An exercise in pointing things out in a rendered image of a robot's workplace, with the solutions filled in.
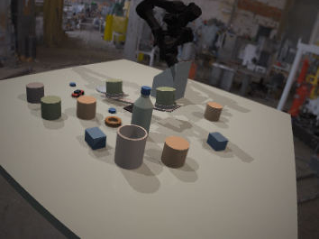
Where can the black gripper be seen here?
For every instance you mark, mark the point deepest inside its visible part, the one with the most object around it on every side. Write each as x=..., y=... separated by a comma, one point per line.
x=182, y=35

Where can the brown cylinder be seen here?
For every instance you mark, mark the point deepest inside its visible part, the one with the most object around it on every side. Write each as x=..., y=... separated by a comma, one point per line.
x=213, y=111
x=86, y=108
x=174, y=152

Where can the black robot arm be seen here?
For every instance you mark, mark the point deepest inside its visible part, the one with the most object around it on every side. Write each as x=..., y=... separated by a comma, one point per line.
x=177, y=12

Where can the brown ring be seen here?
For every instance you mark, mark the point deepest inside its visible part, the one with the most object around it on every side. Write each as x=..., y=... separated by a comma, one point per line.
x=112, y=118

